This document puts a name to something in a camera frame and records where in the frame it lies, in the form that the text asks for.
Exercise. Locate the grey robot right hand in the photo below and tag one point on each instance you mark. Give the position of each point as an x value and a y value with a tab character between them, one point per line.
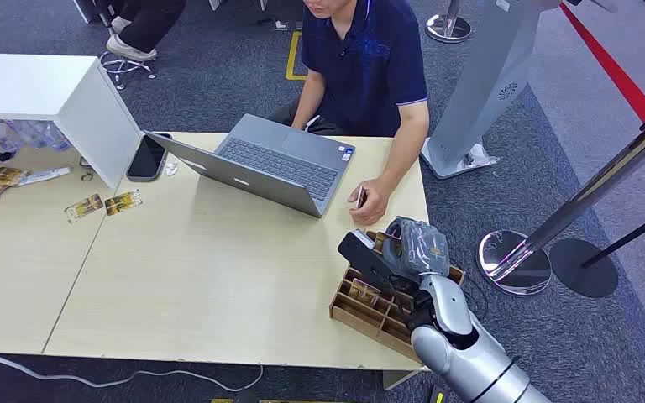
420	247

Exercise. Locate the person's left hand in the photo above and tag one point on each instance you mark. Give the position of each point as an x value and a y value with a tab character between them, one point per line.
375	200

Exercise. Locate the person's left forearm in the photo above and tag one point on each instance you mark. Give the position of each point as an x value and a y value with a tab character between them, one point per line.
409	142

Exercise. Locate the person's right forearm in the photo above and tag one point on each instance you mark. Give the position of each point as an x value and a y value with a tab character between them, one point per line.
308	103

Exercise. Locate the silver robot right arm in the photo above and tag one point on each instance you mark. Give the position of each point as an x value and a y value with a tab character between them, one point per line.
467	345

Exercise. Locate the gold patterned card in box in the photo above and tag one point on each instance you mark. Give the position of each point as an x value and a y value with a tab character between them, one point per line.
363	291

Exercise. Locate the wooden compartment card box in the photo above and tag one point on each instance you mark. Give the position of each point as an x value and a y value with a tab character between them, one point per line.
364	322

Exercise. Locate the person in seat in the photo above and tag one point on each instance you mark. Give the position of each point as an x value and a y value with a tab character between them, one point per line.
364	61

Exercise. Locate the person on chair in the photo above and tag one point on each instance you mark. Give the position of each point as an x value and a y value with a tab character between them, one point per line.
147	25

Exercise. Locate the grey open laptop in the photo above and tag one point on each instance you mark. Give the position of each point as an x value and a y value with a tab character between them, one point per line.
278	161

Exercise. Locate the white table leg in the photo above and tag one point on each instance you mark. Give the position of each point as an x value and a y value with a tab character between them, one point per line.
403	378

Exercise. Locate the grey kiosk stand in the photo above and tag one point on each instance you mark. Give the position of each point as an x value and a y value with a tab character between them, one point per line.
481	89

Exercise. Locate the yellow floor tape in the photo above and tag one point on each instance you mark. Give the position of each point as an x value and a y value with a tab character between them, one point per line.
290	61

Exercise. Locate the chrome stanchion base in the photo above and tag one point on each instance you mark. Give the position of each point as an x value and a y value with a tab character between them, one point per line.
447	26

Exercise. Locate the small white earbuds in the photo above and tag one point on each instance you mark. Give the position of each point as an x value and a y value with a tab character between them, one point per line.
171	168

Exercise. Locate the black smartphone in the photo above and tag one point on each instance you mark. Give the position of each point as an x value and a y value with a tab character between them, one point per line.
147	158

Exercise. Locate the red barrier belt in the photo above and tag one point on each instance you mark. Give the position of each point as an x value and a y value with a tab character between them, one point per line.
623	83

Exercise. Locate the chrome chair base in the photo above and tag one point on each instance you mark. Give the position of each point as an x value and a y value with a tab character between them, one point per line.
125	65

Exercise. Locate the white tube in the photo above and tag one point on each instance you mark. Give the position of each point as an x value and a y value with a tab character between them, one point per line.
44	176

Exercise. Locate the white desk shelf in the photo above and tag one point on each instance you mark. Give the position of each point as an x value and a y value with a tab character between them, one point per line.
39	89

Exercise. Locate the clear plastic water bottles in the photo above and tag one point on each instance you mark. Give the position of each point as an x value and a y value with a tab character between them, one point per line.
25	134

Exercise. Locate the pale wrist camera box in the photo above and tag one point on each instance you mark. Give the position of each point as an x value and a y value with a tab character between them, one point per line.
363	238

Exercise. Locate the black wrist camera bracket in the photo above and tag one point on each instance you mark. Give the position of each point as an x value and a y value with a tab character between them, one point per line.
364	260

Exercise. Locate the chrome stanchion post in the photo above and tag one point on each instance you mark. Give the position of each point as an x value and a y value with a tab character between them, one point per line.
578	203

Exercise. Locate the black stanchion post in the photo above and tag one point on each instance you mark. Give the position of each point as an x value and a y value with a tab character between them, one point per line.
584	267

